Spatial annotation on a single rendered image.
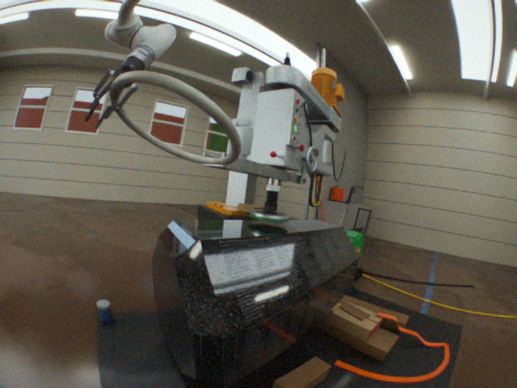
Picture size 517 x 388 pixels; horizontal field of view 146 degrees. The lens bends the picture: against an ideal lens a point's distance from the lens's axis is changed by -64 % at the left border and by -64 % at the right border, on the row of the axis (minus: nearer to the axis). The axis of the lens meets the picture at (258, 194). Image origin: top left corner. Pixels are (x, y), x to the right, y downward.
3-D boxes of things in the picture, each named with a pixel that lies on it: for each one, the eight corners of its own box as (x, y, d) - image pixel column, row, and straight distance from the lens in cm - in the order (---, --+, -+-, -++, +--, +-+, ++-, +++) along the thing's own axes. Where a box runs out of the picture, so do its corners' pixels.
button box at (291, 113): (291, 148, 110) (296, 97, 119) (296, 148, 109) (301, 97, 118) (284, 144, 103) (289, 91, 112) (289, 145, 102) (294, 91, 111)
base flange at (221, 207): (205, 205, 208) (205, 200, 207) (248, 207, 230) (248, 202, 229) (227, 215, 163) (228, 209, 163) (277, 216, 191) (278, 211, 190)
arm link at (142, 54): (158, 53, 75) (147, 65, 72) (151, 66, 83) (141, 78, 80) (138, 41, 77) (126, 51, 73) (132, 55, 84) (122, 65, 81)
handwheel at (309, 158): (301, 173, 131) (304, 148, 132) (317, 175, 127) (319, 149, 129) (291, 169, 117) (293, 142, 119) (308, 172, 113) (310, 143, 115)
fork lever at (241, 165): (280, 182, 141) (281, 174, 142) (307, 185, 133) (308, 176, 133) (195, 165, 88) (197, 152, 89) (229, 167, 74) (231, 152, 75)
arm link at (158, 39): (155, 68, 82) (128, 57, 87) (178, 43, 91) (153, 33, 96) (158, 48, 73) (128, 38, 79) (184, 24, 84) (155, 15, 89)
